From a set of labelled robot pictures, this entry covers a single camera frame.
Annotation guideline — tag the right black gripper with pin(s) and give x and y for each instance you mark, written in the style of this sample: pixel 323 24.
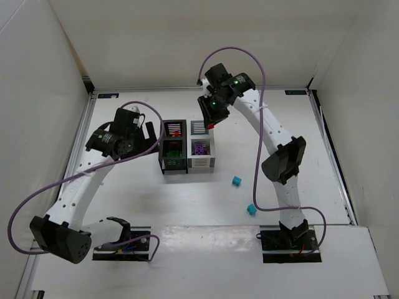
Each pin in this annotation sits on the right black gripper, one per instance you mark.
pixel 212 115

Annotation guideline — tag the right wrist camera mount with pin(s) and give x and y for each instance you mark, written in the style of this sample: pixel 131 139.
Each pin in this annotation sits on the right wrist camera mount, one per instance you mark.
pixel 206 87

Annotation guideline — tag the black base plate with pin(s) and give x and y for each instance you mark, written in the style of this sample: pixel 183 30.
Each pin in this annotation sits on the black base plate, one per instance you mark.
pixel 142 247
pixel 277 248

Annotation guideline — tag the cyan lego brick lower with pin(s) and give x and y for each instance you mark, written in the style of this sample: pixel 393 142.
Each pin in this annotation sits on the cyan lego brick lower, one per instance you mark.
pixel 251 209

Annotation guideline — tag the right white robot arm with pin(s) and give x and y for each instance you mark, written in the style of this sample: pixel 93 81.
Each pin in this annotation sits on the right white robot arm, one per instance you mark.
pixel 285 153

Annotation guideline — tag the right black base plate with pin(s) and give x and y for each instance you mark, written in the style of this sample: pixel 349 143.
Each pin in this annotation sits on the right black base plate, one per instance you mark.
pixel 277 248

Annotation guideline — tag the white slotted container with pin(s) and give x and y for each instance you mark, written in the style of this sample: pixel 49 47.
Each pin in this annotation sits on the white slotted container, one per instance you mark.
pixel 200 164

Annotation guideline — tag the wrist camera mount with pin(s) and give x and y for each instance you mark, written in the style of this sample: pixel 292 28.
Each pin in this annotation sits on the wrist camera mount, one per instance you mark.
pixel 134 109
pixel 206 87

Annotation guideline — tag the green square lego brick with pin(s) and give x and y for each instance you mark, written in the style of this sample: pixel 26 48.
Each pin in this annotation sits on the green square lego brick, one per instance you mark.
pixel 173 154

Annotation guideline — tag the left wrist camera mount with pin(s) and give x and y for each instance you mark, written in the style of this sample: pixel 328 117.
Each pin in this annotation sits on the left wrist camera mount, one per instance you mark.
pixel 134 109

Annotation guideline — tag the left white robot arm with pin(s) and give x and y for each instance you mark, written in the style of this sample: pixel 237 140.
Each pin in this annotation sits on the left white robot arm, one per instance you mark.
pixel 61 231

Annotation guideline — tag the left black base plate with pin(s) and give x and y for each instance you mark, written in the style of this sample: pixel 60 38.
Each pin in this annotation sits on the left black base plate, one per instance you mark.
pixel 142 247

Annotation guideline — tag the cyan small lego brick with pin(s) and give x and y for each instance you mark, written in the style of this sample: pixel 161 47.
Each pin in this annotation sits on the cyan small lego brick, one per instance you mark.
pixel 236 181

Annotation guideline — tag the purple rectangular lego brick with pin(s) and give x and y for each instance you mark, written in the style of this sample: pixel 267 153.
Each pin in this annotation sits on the purple rectangular lego brick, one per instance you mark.
pixel 199 148

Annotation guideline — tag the black slotted container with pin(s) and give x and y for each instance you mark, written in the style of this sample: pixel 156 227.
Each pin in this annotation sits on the black slotted container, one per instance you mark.
pixel 173 165

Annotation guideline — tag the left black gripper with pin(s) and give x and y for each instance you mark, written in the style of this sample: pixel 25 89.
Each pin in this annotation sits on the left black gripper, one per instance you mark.
pixel 146 139

